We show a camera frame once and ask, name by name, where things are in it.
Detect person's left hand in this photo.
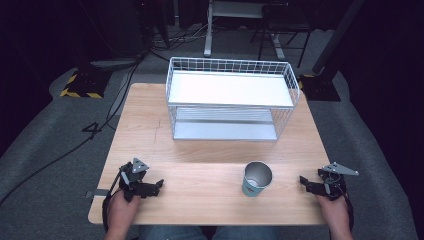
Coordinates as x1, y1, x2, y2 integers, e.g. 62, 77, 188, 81
105, 191, 142, 236

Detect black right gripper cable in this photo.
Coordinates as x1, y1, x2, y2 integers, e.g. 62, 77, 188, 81
339, 179, 355, 232

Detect dark stand with base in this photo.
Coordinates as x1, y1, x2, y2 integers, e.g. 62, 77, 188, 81
298, 0, 366, 102

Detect grey metal cup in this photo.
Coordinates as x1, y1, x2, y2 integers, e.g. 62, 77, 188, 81
241, 161, 273, 198

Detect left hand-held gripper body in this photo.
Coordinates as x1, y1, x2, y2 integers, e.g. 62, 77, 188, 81
118, 157, 160, 203

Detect white wire shelf rack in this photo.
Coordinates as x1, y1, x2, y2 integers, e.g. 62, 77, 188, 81
165, 56, 301, 142

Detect black cable on floor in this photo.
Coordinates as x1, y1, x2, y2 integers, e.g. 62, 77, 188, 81
0, 56, 148, 206

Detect person's right hand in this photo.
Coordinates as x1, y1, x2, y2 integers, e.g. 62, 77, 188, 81
315, 193, 352, 236

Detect white desk frame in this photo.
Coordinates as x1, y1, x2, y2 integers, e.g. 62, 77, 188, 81
203, 0, 286, 61

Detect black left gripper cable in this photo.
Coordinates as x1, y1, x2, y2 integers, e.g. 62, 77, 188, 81
101, 169, 125, 234

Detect grey tape strip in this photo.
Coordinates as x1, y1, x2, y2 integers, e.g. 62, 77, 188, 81
85, 188, 111, 200

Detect black yellow striped stand base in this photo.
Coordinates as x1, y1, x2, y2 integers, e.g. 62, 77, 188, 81
59, 68, 113, 99

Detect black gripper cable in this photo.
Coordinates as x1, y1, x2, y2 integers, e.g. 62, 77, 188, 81
101, 169, 125, 234
339, 179, 355, 232

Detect person's legs in jeans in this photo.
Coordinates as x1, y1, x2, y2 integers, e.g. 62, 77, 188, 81
138, 225, 278, 240

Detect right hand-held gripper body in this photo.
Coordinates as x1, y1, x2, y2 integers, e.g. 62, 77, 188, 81
306, 161, 360, 202

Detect black chair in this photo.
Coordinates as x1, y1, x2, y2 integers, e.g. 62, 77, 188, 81
250, 2, 314, 68

